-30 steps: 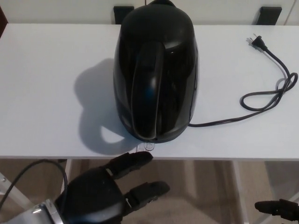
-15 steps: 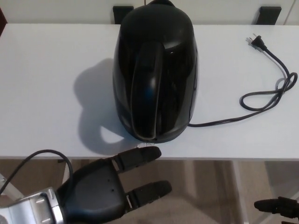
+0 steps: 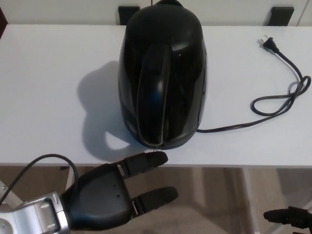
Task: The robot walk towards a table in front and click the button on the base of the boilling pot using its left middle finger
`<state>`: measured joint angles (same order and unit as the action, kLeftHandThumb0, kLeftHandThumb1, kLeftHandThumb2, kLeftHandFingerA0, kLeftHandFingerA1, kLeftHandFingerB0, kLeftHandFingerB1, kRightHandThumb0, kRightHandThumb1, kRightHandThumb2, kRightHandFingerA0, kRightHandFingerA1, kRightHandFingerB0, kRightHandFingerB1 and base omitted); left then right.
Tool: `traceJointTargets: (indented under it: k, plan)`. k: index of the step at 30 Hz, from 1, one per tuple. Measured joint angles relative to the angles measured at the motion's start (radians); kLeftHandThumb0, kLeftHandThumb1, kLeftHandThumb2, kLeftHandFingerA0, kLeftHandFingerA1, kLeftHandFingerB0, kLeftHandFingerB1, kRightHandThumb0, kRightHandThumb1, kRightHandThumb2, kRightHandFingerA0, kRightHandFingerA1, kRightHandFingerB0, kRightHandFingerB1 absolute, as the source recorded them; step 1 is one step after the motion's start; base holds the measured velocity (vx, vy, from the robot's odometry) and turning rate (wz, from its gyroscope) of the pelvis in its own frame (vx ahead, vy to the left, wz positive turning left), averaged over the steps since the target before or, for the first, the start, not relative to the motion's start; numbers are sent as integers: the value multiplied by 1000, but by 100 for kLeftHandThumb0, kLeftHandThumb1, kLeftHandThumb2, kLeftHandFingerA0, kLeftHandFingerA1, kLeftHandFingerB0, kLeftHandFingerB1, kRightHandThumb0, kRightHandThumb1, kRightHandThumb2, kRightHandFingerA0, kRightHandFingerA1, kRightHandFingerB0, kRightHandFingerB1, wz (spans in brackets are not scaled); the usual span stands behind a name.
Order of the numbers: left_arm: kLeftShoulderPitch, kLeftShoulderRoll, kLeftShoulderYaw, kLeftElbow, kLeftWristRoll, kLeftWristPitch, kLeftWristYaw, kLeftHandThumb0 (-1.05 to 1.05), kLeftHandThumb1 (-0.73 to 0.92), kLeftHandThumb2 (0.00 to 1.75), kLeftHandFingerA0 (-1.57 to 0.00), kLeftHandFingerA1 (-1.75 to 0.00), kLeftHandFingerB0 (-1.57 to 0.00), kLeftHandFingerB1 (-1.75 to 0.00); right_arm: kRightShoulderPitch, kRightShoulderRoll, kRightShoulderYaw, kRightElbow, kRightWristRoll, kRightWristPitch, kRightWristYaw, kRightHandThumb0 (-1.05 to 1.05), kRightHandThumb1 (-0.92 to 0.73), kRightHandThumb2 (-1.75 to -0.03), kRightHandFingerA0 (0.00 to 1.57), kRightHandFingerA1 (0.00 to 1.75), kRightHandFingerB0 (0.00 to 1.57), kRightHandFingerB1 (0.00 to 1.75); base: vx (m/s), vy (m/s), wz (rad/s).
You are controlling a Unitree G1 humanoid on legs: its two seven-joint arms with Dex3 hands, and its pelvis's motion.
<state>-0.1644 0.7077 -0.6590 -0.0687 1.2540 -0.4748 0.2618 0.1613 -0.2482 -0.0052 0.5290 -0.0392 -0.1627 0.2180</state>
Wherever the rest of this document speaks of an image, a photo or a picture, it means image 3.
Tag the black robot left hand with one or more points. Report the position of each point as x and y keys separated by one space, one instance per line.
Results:
x=100 y=197

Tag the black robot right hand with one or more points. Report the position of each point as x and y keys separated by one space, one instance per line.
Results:
x=292 y=217

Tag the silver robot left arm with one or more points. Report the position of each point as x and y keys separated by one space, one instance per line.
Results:
x=31 y=214

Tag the black electric kettle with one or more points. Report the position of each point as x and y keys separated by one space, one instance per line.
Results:
x=180 y=73

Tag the white cabinet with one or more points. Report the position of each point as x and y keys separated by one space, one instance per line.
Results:
x=73 y=12

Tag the dark red board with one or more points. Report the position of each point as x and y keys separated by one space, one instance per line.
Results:
x=2 y=22

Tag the white metal-frame table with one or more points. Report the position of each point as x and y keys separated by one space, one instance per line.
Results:
x=48 y=85

